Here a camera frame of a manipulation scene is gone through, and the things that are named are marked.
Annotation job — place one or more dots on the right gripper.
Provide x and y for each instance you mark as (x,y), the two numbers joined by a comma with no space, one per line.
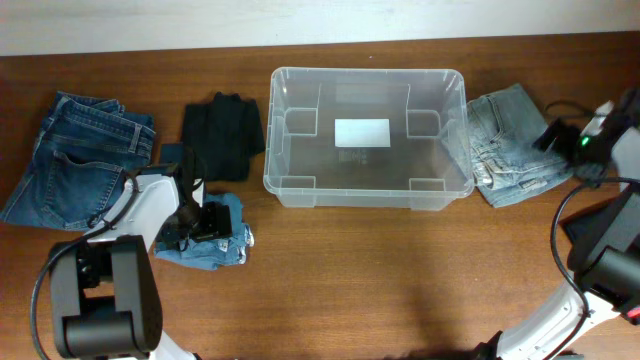
(560,129)

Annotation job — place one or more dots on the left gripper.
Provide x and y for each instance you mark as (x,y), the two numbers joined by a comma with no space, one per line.
(207,229)

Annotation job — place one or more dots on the small blue denim shorts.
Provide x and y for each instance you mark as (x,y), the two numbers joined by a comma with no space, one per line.
(221,251)

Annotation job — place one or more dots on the black garment with red trim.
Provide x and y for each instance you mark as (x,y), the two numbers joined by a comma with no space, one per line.
(581,227)

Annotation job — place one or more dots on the light blue jeans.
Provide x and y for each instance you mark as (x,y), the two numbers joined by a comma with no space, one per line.
(508,169)

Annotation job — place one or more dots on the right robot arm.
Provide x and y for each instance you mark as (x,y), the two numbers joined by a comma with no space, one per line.
(601,279)

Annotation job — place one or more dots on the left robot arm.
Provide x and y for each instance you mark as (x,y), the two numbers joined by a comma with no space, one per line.
(105,302)

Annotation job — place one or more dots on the white label in container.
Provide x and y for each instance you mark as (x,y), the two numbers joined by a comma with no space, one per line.
(362,133)

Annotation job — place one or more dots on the clear plastic storage container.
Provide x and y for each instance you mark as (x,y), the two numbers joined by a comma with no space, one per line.
(427,166)

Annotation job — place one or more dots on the black folded garment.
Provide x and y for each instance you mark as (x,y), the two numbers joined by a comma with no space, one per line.
(225,134)

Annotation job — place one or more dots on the dark blue folded jeans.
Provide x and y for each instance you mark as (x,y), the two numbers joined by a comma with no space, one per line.
(84,148)

